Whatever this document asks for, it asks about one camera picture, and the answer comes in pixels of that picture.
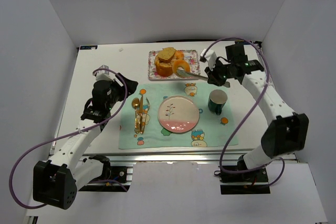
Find gold knife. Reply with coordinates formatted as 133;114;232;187
138;95;145;134

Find mint cartoon placemat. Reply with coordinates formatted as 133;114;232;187
119;81;237;150

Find blue corner label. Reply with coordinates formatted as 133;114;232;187
235;40;253;45
79;45;98;50

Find sliced herb bread piece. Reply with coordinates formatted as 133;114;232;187
157;47;176;62

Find floral rectangular tray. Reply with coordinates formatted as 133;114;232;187
148;50;201;81

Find pink white ceramic plate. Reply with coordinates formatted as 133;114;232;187
157;95;200;134

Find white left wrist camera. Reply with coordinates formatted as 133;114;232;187
92;65;113;81

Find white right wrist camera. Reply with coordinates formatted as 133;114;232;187
199;49;217;71

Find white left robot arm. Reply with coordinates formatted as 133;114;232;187
33;69;138;209

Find small round bun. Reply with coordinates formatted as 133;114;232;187
174;50;184;60

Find dark green mug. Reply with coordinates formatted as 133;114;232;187
208;89;228;115

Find gold spoon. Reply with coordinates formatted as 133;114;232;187
131;98;140;132

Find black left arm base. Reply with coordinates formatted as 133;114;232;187
77;155;131;192

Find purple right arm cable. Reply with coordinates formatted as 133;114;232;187
199;37;286;189

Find metal serving tongs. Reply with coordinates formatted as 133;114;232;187
175;68;209;83

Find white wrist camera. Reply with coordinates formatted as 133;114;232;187
199;49;217;71
92;65;113;81

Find blue left corner label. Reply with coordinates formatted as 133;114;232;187
79;45;98;50

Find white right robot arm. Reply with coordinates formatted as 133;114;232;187
200;44;309;174

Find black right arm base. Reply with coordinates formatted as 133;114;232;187
214;155;270;195

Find blue right corner label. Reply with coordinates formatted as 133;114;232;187
235;40;253;45

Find orange glazed donut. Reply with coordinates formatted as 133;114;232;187
172;59;191;77

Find large sugared bread loaf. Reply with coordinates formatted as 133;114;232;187
154;56;177;77

